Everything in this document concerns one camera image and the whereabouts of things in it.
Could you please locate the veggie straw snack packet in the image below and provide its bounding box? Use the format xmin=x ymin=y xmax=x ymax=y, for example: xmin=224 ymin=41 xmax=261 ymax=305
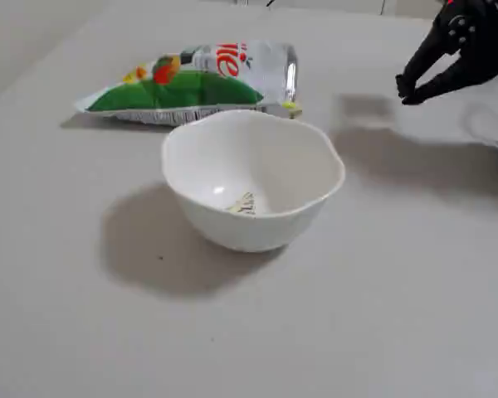
xmin=73 ymin=39 xmax=304 ymax=127

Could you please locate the white ceramic bowl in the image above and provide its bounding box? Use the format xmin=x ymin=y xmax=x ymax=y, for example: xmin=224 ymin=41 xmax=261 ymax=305
xmin=161 ymin=109 xmax=346 ymax=253

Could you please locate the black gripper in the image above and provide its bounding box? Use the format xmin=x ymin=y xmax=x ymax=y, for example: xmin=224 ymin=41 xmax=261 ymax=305
xmin=395 ymin=0 xmax=498 ymax=105

